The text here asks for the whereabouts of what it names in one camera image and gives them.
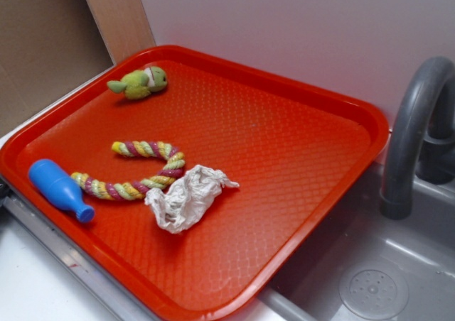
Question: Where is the crumpled white paper towel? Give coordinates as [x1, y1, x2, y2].
[144, 165, 240, 234]

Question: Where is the multicolored twisted rope toy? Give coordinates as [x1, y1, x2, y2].
[70, 141, 186, 201]

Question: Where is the grey plastic toy sink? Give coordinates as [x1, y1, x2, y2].
[259, 163, 454, 320]

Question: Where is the grey plastic toy faucet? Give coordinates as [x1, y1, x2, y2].
[380, 57, 454, 219]

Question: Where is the green plush fish toy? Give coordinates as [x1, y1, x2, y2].
[107, 66, 168, 100]

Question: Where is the light wooden board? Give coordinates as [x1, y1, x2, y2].
[86, 0, 156, 64]

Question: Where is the blue plastic toy bottle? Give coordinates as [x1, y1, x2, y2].
[28, 159, 95, 223]

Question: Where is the red plastic serving tray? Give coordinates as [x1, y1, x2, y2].
[1, 46, 389, 320]

